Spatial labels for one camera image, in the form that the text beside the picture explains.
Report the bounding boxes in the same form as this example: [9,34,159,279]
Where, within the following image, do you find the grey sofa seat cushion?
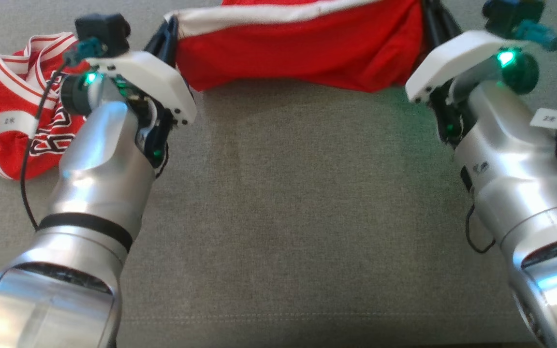
[0,0,557,348]

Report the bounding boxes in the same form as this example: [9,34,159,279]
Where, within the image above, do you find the left black cable teal plug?
[19,39,103,231]

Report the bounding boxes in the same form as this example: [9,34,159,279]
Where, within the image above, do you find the red shorts with white stripes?
[165,0,429,94]

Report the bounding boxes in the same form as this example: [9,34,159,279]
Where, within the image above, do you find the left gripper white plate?
[60,14,198,178]

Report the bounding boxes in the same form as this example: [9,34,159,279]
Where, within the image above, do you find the white paper cable tag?
[529,107,557,130]
[0,111,38,136]

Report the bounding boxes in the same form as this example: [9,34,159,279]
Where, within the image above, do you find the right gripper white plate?
[404,0,541,145]

